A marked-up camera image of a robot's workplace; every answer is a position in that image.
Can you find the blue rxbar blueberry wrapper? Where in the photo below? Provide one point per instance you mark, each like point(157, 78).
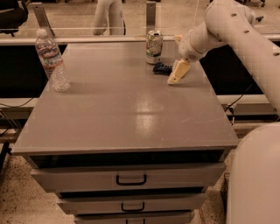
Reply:
point(161, 68)

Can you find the bottom grey drawer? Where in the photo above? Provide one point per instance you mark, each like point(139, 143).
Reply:
point(138, 218)

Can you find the top grey drawer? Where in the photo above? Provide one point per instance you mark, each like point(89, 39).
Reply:
point(120, 178)

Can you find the grey drawer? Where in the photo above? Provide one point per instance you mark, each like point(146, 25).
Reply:
point(138, 218)
point(120, 178)
point(133, 203)

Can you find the middle grey drawer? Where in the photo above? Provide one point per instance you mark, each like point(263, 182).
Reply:
point(133, 203)

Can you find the left metal bracket post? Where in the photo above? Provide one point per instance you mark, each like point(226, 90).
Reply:
point(41, 17)

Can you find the clear plastic water bottle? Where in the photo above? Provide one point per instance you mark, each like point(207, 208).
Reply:
point(50, 57)

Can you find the green white 7up can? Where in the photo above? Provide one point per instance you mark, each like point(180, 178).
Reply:
point(154, 44)

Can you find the black office chair left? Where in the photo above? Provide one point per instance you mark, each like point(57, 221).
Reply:
point(13, 13)

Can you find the metal bracket post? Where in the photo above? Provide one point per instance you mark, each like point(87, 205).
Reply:
point(41, 17)
point(150, 15)

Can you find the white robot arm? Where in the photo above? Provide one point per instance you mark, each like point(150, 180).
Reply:
point(254, 183)

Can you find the grey metal rail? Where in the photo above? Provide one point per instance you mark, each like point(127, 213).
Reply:
point(27, 41)

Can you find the grey drawer cabinet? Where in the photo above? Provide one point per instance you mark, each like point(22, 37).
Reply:
point(117, 112)

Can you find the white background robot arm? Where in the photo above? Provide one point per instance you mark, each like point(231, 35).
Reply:
point(109, 15)

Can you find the black office chair base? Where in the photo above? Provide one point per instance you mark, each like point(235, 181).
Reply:
point(262, 4)

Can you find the middle metal bracket post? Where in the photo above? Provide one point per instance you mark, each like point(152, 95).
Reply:
point(150, 15)

